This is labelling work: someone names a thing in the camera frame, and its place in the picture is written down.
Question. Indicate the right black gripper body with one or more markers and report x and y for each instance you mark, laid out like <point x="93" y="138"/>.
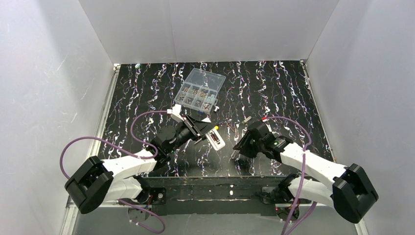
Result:
<point x="245" y="146"/>

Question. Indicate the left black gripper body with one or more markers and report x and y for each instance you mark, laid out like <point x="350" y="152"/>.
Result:
<point x="195" y="127"/>

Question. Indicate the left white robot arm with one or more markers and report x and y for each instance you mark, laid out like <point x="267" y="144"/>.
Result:
<point x="97" y="181"/>

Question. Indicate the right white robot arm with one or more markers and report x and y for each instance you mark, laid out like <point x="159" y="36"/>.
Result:
<point x="346" y="189"/>

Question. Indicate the grey usb stick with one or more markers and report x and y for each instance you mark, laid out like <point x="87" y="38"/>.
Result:
<point x="246" y="120"/>

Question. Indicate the clear plastic screw organizer box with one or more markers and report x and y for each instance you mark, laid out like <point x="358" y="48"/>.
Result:
<point x="200" y="90"/>

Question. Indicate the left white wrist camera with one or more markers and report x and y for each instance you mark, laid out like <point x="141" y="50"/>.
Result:
<point x="175" y="113"/>

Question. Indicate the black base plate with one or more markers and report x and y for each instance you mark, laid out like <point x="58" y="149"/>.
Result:
<point x="214" y="195"/>

